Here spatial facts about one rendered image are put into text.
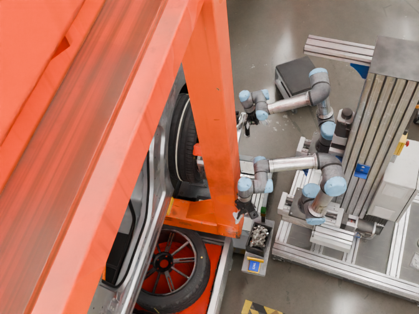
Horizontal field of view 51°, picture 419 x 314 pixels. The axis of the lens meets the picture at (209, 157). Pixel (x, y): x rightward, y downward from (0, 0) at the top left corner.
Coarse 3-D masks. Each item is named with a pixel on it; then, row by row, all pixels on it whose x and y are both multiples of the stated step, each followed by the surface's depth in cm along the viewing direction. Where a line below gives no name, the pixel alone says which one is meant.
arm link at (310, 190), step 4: (308, 184) 281; (312, 184) 281; (316, 184) 282; (304, 188) 280; (308, 188) 280; (312, 188) 279; (316, 188) 279; (304, 192) 278; (308, 192) 278; (312, 192) 277; (316, 192) 277; (304, 196) 280; (308, 196) 276; (312, 196) 275; (304, 200) 280; (308, 200) 277; (312, 200) 276
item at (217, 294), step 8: (224, 240) 336; (232, 240) 342; (224, 248) 333; (224, 256) 329; (224, 264) 326; (224, 272) 329; (216, 280) 320; (216, 288) 317; (216, 296) 314; (216, 304) 315; (208, 312) 309
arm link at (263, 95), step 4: (252, 92) 293; (256, 92) 291; (260, 92) 290; (264, 92) 289; (268, 92) 292; (252, 96) 291; (256, 96) 290; (260, 96) 288; (264, 96) 289; (268, 96) 289; (256, 100) 288; (260, 100) 286; (264, 100) 287
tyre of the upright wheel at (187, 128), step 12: (180, 96) 319; (180, 108) 307; (192, 120) 302; (180, 132) 301; (192, 132) 299; (168, 144) 304; (180, 144) 302; (192, 144) 300; (168, 156) 306; (180, 156) 304; (192, 156) 303; (180, 168) 310; (192, 168) 308; (192, 180) 319
